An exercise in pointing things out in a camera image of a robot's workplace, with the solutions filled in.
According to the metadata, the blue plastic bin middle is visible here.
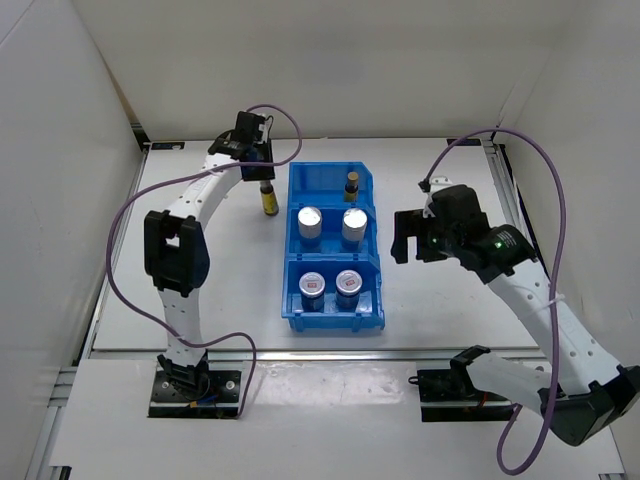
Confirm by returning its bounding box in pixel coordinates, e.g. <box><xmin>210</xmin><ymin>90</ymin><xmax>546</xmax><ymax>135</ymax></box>
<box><xmin>285</xmin><ymin>205</ymin><xmax>380</xmax><ymax>263</ymax></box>

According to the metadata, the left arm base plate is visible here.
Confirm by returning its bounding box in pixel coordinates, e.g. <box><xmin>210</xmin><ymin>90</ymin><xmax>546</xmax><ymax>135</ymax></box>
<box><xmin>147</xmin><ymin>367</ymin><xmax>242</xmax><ymax>420</ymax></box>

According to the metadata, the brown bottle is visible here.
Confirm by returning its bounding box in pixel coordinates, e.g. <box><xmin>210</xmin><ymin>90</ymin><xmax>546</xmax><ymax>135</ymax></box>
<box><xmin>260</xmin><ymin>181</ymin><xmax>279</xmax><ymax>216</ymax></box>
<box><xmin>343</xmin><ymin>171</ymin><xmax>359</xmax><ymax>203</ymax></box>

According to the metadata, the aluminium frame rail front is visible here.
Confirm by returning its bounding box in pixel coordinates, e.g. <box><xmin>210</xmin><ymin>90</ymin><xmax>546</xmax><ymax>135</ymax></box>
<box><xmin>62</xmin><ymin>347</ymin><xmax>547</xmax><ymax>368</ymax></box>

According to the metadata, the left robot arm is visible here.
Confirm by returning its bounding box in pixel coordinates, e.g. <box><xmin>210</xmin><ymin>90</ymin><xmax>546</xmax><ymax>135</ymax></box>
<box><xmin>144</xmin><ymin>111</ymin><xmax>275</xmax><ymax>401</ymax></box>

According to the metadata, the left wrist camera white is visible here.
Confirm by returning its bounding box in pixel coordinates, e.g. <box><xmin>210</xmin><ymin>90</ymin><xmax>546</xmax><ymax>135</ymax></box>
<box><xmin>260</xmin><ymin>115</ymin><xmax>274</xmax><ymax>141</ymax></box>

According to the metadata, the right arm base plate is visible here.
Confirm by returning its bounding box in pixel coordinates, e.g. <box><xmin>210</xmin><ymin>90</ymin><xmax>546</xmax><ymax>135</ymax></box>
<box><xmin>408</xmin><ymin>369</ymin><xmax>515</xmax><ymax>423</ymax></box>

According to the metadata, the grey-lid spice jar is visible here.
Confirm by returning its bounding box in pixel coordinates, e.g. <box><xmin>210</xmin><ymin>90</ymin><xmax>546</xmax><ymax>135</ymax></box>
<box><xmin>336</xmin><ymin>269</ymin><xmax>363</xmax><ymax>310</ymax></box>
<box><xmin>299</xmin><ymin>272</ymin><xmax>326</xmax><ymax>312</ymax></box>

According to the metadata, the blue plastic bin front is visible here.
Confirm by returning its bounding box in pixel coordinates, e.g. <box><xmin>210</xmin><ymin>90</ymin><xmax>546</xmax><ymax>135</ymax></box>
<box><xmin>281</xmin><ymin>254</ymin><xmax>385</xmax><ymax>332</ymax></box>

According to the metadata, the black label right corner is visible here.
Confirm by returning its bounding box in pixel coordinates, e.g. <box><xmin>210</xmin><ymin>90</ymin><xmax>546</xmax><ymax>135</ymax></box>
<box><xmin>446</xmin><ymin>138</ymin><xmax>482</xmax><ymax>147</ymax></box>

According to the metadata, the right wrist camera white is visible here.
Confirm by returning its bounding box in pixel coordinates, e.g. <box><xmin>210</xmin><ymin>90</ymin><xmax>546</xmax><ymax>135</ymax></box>
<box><xmin>419</xmin><ymin>176</ymin><xmax>453</xmax><ymax>218</ymax></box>

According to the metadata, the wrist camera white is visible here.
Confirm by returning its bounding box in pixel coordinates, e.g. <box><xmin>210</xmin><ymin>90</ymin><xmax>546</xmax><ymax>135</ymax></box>
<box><xmin>419</xmin><ymin>176</ymin><xmax>453</xmax><ymax>218</ymax></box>
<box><xmin>260</xmin><ymin>115</ymin><xmax>274</xmax><ymax>141</ymax></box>

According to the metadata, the black label left corner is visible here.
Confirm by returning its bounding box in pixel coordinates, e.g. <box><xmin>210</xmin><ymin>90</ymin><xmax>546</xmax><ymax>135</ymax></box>
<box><xmin>150</xmin><ymin>142</ymin><xmax>185</xmax><ymax>151</ymax></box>

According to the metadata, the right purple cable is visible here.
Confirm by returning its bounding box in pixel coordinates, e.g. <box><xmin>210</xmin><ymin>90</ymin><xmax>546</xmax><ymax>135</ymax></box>
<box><xmin>417</xmin><ymin>128</ymin><xmax>569</xmax><ymax>474</ymax></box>

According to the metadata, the blue plastic bin rear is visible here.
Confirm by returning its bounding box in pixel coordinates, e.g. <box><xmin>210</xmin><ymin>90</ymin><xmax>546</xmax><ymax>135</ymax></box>
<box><xmin>288</xmin><ymin>162</ymin><xmax>375</xmax><ymax>208</ymax></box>

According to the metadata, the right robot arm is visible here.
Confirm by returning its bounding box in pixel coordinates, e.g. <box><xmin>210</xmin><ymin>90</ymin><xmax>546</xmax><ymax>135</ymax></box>
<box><xmin>391</xmin><ymin>185</ymin><xmax>639</xmax><ymax>446</ymax></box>

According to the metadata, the white blue can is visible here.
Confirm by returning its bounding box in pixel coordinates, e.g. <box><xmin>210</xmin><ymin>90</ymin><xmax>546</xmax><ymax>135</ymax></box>
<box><xmin>297</xmin><ymin>206</ymin><xmax>323</xmax><ymax>249</ymax></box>
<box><xmin>341</xmin><ymin>208</ymin><xmax>368</xmax><ymax>251</ymax></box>

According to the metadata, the blue plastic bin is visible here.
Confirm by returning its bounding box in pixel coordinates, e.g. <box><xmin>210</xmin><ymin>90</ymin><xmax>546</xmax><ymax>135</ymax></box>
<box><xmin>281</xmin><ymin>254</ymin><xmax>385</xmax><ymax>332</ymax></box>
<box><xmin>285</xmin><ymin>205</ymin><xmax>380</xmax><ymax>263</ymax></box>
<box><xmin>288</xmin><ymin>162</ymin><xmax>375</xmax><ymax>208</ymax></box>

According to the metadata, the black label corner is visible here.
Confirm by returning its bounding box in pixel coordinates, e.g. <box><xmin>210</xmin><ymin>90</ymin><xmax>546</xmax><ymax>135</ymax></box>
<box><xmin>150</xmin><ymin>142</ymin><xmax>185</xmax><ymax>151</ymax></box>
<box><xmin>446</xmin><ymin>138</ymin><xmax>482</xmax><ymax>147</ymax></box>

